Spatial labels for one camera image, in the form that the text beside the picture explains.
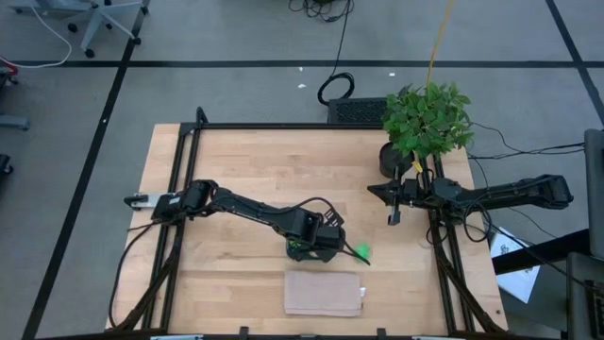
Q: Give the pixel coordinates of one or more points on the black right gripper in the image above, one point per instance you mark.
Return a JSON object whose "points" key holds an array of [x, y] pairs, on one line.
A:
{"points": [[413, 193]]}

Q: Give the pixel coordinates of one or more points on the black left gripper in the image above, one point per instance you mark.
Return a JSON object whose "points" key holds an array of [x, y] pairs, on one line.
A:
{"points": [[328, 238]]}

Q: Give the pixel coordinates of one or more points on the green round toy produce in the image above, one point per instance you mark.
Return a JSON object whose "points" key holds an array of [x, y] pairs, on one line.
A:
{"points": [[362, 250]]}

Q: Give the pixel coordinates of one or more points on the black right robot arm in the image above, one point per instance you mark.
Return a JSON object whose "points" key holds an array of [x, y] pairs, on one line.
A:
{"points": [[509, 192]]}

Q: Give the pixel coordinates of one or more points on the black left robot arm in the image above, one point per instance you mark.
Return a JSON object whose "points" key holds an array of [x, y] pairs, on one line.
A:
{"points": [[255, 210]]}

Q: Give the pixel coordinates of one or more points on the beige folded towel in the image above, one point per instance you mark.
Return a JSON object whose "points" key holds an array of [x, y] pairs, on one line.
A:
{"points": [[323, 293]]}

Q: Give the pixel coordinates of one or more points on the potted green plant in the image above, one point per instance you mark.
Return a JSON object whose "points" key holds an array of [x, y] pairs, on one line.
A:
{"points": [[424, 123]]}

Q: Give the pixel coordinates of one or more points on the black perforated box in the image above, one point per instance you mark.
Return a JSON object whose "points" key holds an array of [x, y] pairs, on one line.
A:
{"points": [[354, 111]]}

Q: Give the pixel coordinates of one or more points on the silver aluminium bar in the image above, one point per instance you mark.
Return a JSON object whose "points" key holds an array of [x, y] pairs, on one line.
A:
{"points": [[431, 338], [177, 337]]}

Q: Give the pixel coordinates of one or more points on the white printed paper sheet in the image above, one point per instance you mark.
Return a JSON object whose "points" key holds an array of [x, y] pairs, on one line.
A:
{"points": [[516, 283]]}

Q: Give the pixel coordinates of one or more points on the grey equipment case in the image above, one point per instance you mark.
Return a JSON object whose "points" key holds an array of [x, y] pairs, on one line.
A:
{"points": [[595, 189], [585, 302]]}

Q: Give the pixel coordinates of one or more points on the grey swivel chair base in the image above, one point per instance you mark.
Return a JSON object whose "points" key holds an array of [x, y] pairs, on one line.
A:
{"points": [[101, 14]]}

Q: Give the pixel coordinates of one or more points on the black caster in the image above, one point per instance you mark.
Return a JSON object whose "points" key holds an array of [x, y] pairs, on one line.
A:
{"points": [[5, 164]]}

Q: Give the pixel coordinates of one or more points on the grey furniture foot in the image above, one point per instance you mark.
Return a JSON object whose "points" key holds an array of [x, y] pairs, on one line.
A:
{"points": [[14, 123]]}

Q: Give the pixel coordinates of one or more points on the black frame clamp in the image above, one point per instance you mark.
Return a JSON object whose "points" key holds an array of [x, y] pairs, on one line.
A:
{"points": [[381, 333], [244, 333]]}

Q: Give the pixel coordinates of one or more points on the black metal table frame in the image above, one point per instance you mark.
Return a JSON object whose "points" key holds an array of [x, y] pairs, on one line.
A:
{"points": [[311, 126]]}

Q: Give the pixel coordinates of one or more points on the black frame bracket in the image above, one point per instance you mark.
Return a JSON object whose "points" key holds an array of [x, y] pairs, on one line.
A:
{"points": [[202, 117]]}

